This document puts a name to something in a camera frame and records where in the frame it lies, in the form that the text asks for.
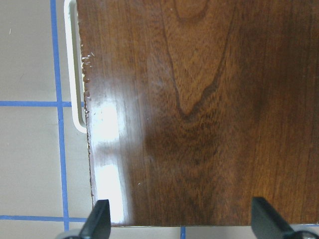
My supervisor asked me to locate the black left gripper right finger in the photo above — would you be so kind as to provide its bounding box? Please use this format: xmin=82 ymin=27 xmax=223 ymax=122
xmin=251 ymin=197 xmax=296 ymax=239

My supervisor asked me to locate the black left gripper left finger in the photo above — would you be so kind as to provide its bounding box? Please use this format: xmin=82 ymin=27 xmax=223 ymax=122
xmin=78 ymin=199 xmax=111 ymax=239

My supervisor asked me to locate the dark wooden drawer cabinet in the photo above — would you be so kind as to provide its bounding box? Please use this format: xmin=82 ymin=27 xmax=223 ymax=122
xmin=77 ymin=0 xmax=319 ymax=227

